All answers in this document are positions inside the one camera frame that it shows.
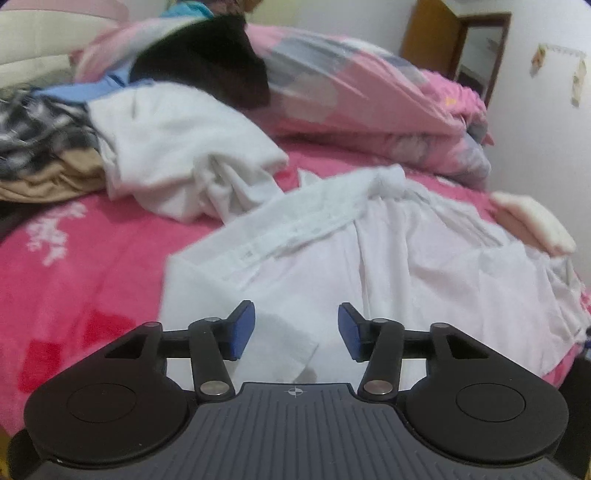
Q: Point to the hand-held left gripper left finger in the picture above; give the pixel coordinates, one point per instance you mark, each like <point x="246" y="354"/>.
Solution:
<point x="242" y="327"/>

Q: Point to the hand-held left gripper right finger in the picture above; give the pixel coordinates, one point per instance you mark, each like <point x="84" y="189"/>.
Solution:
<point x="350" y="330"/>

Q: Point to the white shirt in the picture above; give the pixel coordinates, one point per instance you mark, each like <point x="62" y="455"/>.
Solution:
<point x="392" y="258"/>

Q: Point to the pink floral fleece blanket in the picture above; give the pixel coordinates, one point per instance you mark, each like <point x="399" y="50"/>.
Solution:
<point x="92" y="286"/>

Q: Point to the folded cream fleece garment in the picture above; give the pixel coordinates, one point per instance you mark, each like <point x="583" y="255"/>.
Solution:
<point x="535" y="221"/>

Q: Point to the pink floral quilt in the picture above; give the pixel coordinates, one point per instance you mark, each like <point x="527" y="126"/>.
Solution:
<point x="351" y="92"/>

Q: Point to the tan garment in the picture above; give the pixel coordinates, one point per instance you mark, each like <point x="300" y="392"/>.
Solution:
<point x="51" y="180"/>

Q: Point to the black and white plaid garment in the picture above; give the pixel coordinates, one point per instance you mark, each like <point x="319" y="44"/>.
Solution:
<point x="41" y="129"/>

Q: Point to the blue garment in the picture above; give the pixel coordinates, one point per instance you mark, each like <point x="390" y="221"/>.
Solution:
<point x="83" y="90"/>

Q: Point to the wooden door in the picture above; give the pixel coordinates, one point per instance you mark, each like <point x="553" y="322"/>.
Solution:
<point x="429" y="37"/>

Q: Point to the wood framed mirror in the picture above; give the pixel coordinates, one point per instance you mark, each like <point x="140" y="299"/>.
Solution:
<point x="480" y="50"/>

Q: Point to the teal cloth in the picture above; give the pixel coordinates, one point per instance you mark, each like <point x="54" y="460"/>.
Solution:
<point x="187" y="8"/>

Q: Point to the beige wall sticker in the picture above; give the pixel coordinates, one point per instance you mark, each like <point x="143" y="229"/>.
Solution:
<point x="537" y="59"/>
<point x="578" y="83"/>

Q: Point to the white wall hook rail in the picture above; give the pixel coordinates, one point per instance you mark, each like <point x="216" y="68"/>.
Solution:
<point x="563" y="50"/>

